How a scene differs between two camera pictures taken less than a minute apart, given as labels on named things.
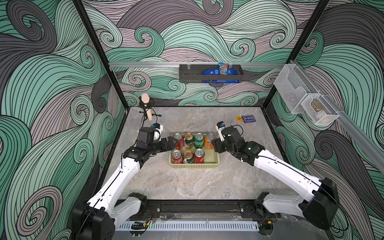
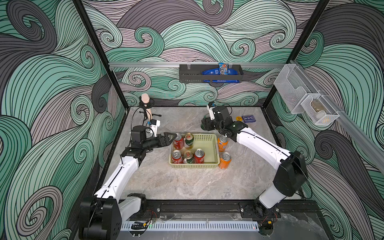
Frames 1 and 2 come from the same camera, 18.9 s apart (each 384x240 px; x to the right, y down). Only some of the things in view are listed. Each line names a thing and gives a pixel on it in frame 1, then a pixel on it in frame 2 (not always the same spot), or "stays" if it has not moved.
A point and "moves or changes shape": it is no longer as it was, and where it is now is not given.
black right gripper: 219,144 to 209,124
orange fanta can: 208,140 moves or changes shape
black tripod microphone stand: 146,106 stays
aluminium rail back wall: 194,63 stays
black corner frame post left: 83,11 stays
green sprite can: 198,141 to 207,115
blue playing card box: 248,118 stays
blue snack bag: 216,71 stays
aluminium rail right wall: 374,151 stays
